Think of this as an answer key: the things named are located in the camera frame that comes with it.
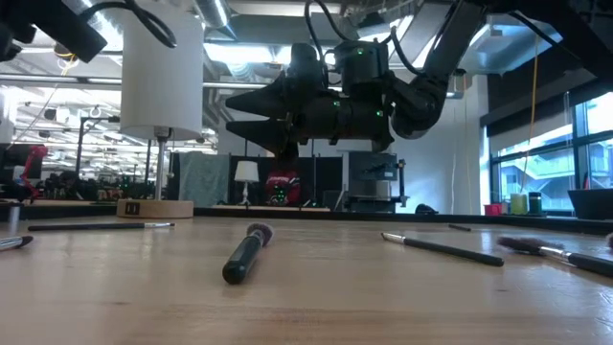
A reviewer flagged silver pen left edge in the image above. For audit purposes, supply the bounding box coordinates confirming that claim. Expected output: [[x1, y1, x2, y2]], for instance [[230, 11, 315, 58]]
[[0, 234, 35, 252]]

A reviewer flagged black metal frame stand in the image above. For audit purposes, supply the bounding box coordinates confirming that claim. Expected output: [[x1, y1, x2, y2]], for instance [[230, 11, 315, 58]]
[[74, 114, 121, 200], [244, 138, 316, 207]]

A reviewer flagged white table lamp wooden base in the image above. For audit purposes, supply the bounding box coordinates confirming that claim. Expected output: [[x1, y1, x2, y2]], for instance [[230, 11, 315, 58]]
[[116, 2, 205, 219]]

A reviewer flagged long thin black makeup brush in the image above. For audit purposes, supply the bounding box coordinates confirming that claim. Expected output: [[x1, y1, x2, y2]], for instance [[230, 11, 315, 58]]
[[27, 221, 176, 233], [380, 232, 506, 268]]

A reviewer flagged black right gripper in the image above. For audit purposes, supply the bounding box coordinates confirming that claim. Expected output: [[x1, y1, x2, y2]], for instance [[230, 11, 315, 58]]
[[224, 43, 395, 167]]

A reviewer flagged black aluminium table frame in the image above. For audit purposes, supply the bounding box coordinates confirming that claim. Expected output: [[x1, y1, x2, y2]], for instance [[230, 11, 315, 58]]
[[0, 200, 613, 237]]

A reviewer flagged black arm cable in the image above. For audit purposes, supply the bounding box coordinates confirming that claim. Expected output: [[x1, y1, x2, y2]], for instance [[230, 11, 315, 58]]
[[304, 0, 422, 76], [79, 0, 178, 49]]

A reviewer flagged grey-green hanging cloth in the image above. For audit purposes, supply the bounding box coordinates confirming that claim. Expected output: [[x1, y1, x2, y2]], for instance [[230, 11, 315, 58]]
[[177, 151, 231, 208]]

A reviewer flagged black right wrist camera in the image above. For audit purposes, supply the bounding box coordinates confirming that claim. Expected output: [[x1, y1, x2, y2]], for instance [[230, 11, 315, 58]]
[[333, 40, 390, 97]]

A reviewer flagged person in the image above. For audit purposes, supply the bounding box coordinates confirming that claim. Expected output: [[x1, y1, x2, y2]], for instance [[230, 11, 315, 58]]
[[264, 168, 303, 207]]

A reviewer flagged yellow hanging cable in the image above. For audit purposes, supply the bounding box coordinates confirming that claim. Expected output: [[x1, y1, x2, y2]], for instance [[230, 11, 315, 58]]
[[520, 35, 540, 193]]

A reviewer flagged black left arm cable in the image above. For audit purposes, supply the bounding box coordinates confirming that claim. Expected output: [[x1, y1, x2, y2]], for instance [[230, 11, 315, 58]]
[[79, 0, 178, 49]]

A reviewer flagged small white background lamp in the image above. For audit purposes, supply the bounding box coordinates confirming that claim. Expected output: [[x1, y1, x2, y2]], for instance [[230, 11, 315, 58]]
[[233, 160, 261, 206]]

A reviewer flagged black bin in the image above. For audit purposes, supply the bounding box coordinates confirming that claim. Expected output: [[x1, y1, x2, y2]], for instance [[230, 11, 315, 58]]
[[567, 188, 613, 221]]

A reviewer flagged grey upright post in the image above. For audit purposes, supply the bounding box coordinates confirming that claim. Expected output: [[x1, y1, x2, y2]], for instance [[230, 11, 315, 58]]
[[7, 203, 23, 235]]

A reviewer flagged fluffy brown-head makeup brush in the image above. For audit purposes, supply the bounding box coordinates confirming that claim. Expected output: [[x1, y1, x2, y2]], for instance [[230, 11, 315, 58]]
[[496, 236, 613, 278]]

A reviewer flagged black yellow ceiling reel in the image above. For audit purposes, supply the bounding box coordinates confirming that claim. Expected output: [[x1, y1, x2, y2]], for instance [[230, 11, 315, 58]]
[[53, 43, 83, 68]]

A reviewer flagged thick black makeup brush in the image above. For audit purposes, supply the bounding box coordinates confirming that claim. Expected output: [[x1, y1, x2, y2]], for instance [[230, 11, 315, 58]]
[[221, 220, 276, 286]]

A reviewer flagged green cup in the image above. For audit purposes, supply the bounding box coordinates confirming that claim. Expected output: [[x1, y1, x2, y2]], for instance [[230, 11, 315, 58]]
[[510, 193, 529, 217]]

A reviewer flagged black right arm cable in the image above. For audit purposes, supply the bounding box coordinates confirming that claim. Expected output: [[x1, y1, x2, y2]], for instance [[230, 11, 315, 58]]
[[304, 0, 422, 76]]

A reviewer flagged black grey equipment cart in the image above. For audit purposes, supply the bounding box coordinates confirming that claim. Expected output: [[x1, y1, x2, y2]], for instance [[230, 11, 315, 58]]
[[341, 149, 409, 214]]

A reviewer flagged black partition panel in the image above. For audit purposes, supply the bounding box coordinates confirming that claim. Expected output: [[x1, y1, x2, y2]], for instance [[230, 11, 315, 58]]
[[228, 153, 344, 208]]

